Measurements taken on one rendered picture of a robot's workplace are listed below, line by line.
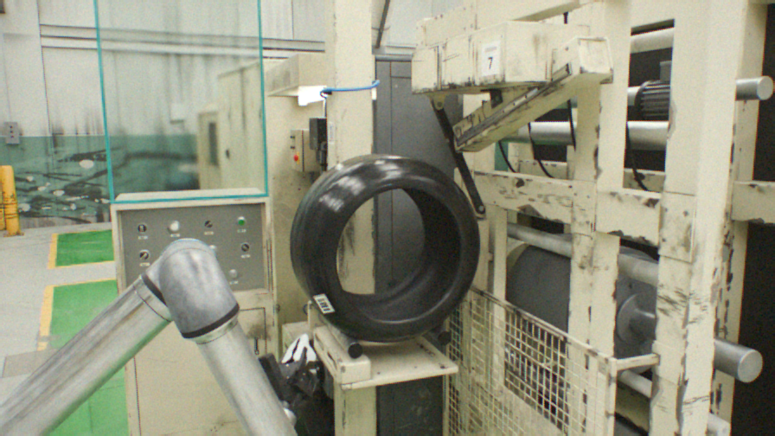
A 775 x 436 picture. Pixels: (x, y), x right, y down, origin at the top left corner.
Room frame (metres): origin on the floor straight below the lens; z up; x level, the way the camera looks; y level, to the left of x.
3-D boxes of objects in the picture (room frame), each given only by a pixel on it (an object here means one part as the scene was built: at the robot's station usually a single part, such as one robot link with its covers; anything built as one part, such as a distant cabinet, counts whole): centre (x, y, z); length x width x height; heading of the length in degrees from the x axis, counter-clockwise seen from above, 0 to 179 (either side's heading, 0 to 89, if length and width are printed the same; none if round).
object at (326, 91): (2.03, 0.12, 1.66); 0.19 x 0.19 x 0.06; 20
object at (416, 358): (1.80, 0.02, 0.80); 0.37 x 0.36 x 0.02; 110
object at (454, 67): (1.78, -0.30, 1.71); 0.61 x 0.25 x 0.15; 20
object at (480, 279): (2.14, -0.27, 1.05); 0.20 x 0.15 x 0.30; 20
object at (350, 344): (1.75, 0.15, 0.90); 0.35 x 0.05 x 0.05; 20
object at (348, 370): (1.75, 0.15, 0.83); 0.36 x 0.09 x 0.06; 20
